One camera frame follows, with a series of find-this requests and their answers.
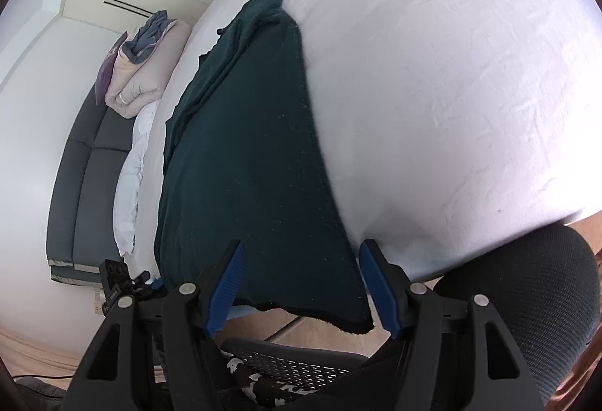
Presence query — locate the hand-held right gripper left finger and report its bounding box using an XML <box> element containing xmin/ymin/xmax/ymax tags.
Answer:
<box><xmin>61</xmin><ymin>240</ymin><xmax>248</xmax><ymax>411</ymax></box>

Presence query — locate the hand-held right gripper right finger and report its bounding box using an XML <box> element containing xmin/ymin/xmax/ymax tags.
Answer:
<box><xmin>358</xmin><ymin>238</ymin><xmax>546</xmax><ymax>411</ymax></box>

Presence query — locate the dark green sweater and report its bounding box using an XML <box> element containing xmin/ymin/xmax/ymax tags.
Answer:
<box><xmin>154</xmin><ymin>0</ymin><xmax>374</xmax><ymax>335</ymax></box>

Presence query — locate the white pillow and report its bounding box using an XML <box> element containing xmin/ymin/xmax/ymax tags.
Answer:
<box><xmin>113</xmin><ymin>101</ymin><xmax>161</xmax><ymax>258</ymax></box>

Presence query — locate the dark grey padded headboard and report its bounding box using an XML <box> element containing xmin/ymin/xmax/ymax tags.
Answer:
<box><xmin>46</xmin><ymin>84</ymin><xmax>135</xmax><ymax>285</ymax></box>

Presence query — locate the black white patterned cloth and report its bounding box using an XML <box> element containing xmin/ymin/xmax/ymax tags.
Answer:
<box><xmin>225</xmin><ymin>355</ymin><xmax>309</xmax><ymax>408</ymax></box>

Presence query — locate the black mesh office chair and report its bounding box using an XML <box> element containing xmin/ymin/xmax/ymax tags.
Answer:
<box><xmin>155</xmin><ymin>223</ymin><xmax>600</xmax><ymax>409</ymax></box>

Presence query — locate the bed with white sheet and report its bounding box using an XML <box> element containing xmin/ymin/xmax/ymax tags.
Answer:
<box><xmin>113</xmin><ymin>0</ymin><xmax>602</xmax><ymax>313</ymax></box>

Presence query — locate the folded beige duvet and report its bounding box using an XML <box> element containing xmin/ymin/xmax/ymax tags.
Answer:
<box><xmin>104</xmin><ymin>18</ymin><xmax>191</xmax><ymax>119</ymax></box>

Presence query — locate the purple pillow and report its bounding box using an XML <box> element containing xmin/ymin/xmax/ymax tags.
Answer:
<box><xmin>95</xmin><ymin>31</ymin><xmax>129</xmax><ymax>105</ymax></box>

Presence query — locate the blue-grey crumpled blanket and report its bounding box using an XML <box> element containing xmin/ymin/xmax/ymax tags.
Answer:
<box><xmin>123</xmin><ymin>10</ymin><xmax>177</xmax><ymax>64</ymax></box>

